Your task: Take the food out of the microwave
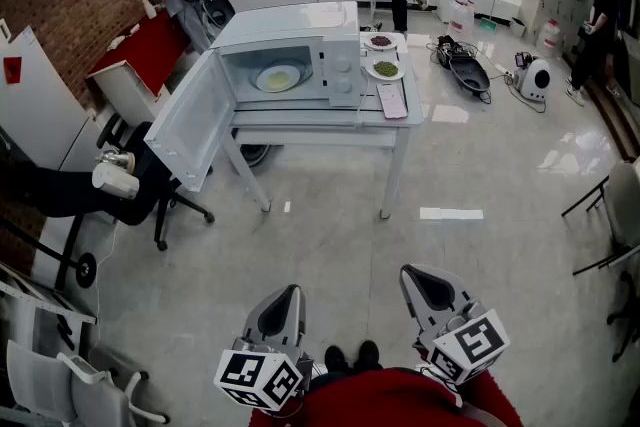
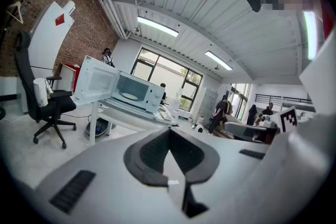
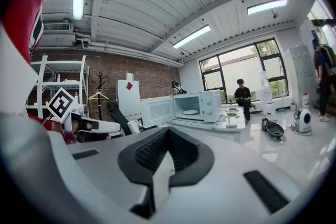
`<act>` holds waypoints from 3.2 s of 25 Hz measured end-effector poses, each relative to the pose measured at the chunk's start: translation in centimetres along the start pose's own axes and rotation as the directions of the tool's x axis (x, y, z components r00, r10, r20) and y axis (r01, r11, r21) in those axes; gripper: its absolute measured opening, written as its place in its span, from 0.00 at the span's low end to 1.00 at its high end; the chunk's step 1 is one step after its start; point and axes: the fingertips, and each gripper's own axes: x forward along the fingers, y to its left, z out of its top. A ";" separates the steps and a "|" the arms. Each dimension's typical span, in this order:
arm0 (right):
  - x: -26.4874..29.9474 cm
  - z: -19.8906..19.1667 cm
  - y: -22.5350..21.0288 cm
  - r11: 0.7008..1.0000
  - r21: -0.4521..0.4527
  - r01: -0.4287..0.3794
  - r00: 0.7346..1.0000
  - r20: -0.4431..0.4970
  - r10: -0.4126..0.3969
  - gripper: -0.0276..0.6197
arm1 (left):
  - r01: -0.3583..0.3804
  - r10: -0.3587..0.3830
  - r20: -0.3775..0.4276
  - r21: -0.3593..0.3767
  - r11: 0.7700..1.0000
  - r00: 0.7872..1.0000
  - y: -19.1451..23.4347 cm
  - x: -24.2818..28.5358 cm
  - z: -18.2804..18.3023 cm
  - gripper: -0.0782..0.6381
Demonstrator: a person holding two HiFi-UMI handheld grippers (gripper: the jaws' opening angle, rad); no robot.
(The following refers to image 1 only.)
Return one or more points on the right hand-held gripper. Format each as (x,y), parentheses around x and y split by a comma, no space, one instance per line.
(470,345)

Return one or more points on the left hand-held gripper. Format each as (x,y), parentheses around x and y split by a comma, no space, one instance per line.
(260,377)

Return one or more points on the white plate with noodles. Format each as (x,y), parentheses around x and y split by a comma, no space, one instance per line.
(261,82)

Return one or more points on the yellowish powder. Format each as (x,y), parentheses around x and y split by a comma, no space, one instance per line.
(280,79)

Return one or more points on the white microwave oven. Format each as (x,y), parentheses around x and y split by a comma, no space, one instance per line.
(280,22)

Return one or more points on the person's left shoe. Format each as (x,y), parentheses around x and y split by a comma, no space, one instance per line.
(336,359)

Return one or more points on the person's shoe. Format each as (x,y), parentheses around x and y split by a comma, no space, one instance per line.
(336,359)
(369,355)

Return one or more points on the person's right shoe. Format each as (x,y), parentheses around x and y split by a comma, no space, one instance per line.
(369,355)

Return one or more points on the person's red top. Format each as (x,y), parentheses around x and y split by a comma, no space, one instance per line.
(380,400)

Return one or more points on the black office chair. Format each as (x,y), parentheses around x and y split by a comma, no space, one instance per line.
(150,175)

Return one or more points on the black chair base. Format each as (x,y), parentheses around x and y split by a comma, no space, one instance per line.
(627,315)

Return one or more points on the pink smartphone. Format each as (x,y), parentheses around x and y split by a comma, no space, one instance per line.
(392,101)

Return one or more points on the white table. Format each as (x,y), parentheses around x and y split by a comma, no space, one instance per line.
(320,120)

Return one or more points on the white cup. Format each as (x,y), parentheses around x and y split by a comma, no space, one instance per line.
(115,181)

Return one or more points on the black backpack shell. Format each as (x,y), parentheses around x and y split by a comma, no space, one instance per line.
(470,77)
(220,10)

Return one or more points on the silver kettle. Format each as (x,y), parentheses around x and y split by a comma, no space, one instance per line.
(117,161)

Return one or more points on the green beans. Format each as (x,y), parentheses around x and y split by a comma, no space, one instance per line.
(386,69)

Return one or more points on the white plate under green beans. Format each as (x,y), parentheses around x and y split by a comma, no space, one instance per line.
(370,72)

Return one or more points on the white power strip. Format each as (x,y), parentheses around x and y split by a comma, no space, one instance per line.
(508,74)

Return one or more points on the white round device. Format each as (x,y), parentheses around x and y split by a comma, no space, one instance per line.
(535,77)

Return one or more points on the red beans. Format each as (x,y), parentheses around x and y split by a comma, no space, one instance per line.
(381,41)

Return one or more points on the white plate under red beans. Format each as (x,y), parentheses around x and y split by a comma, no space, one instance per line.
(367,44)

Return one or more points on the black wheeled bench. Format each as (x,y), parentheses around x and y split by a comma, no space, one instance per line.
(40,195)

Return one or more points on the green dustpan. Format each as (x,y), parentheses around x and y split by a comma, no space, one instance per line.
(488,25)

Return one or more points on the water jug with red label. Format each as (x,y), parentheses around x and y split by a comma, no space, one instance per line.
(548,37)
(460,20)

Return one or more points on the white waste bin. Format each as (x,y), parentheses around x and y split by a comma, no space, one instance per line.
(518,27)

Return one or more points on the red topped white cabinet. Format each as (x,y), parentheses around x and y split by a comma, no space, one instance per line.
(145,47)

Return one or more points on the white board panel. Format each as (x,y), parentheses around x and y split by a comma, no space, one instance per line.
(40,105)

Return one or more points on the grey chair with black frame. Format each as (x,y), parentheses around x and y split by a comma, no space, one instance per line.
(625,200)

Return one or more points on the white shelf frame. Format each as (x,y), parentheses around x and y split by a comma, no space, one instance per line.
(45,305)

